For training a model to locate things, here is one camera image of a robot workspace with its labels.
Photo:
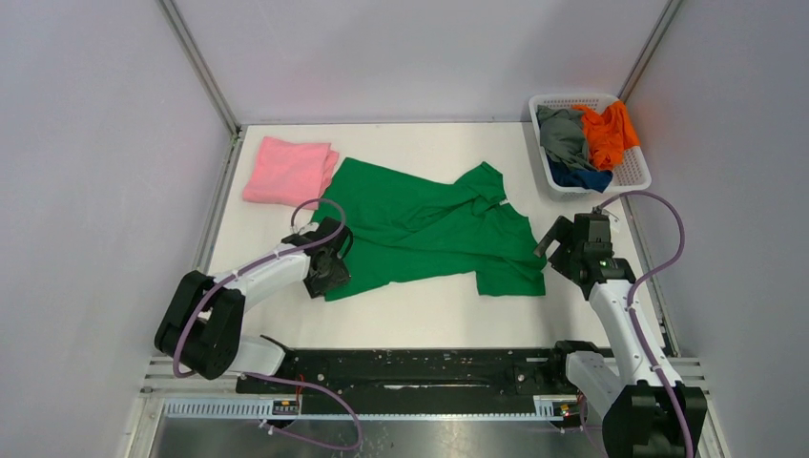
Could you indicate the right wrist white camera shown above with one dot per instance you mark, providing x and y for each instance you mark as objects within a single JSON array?
[{"x": 615, "y": 222}]

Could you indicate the white plastic laundry basket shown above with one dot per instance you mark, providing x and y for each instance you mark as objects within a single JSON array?
[{"x": 631, "y": 175}]

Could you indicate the blue t shirt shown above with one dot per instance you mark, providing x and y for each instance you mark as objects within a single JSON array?
[{"x": 564, "y": 176}]

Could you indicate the aluminium frame rail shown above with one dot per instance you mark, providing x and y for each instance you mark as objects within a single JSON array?
[{"x": 205, "y": 76}]

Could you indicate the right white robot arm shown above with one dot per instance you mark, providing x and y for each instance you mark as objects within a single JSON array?
[{"x": 645, "y": 407}]

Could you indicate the folded pink t shirt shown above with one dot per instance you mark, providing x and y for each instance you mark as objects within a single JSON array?
[{"x": 288, "y": 173}]

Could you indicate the orange t shirt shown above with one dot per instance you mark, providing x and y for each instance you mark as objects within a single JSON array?
[{"x": 609, "y": 134}]

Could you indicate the green t shirt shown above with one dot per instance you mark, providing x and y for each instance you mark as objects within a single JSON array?
[{"x": 408, "y": 228}]

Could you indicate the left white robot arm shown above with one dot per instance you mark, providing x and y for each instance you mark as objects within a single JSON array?
[{"x": 202, "y": 327}]

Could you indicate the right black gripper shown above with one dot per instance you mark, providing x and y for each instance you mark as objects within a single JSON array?
[{"x": 559, "y": 231}]

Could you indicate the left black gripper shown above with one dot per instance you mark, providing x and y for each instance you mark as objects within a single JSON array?
[{"x": 339, "y": 277}]

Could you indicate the grey t shirt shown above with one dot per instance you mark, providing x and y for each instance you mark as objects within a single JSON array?
[{"x": 562, "y": 136}]

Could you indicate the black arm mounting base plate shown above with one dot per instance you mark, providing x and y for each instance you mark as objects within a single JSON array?
[{"x": 412, "y": 382}]

